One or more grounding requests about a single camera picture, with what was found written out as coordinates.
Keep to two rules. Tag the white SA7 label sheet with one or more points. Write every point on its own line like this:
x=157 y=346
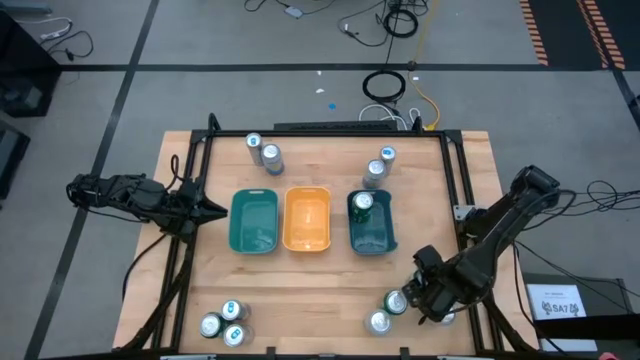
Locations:
x=555 y=300

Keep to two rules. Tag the dark grey box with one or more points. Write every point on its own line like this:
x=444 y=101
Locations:
x=10 y=155

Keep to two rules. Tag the yellow plastic bin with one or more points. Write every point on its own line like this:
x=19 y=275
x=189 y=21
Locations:
x=306 y=225

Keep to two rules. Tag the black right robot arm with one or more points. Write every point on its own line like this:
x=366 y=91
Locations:
x=500 y=225

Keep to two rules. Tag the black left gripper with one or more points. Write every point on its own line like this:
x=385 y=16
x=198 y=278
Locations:
x=185 y=212

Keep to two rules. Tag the black cabinet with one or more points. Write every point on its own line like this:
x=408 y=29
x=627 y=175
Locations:
x=25 y=75

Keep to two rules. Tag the black long box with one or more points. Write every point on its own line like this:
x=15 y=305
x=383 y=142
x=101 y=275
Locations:
x=335 y=126

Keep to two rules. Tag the teal plastic bin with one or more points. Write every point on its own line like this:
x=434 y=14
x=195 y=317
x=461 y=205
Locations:
x=252 y=225

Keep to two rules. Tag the black side stand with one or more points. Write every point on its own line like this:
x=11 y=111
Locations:
x=605 y=300

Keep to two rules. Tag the black aluminium table frame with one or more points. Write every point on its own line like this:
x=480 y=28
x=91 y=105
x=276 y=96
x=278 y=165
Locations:
x=325 y=133

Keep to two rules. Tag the dark blue-grey plastic bin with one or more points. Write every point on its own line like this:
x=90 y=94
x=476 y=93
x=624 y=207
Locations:
x=375 y=235

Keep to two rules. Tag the green soda can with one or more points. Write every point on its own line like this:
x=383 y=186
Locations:
x=362 y=205
x=211 y=326
x=394 y=303

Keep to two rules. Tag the white blue Spindrift can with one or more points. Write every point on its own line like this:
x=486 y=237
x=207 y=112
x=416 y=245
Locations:
x=272 y=157
x=448 y=319
x=378 y=322
x=374 y=172

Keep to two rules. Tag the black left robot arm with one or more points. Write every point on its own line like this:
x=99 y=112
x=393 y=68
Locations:
x=135 y=195

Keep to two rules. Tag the blue silver Red Bull can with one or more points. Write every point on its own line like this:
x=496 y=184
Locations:
x=235 y=335
x=388 y=154
x=231 y=310
x=253 y=142

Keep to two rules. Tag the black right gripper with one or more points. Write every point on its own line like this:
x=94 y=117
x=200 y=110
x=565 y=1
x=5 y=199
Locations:
x=432 y=285

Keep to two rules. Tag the grey power adapter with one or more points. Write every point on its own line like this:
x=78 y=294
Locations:
x=294 y=12

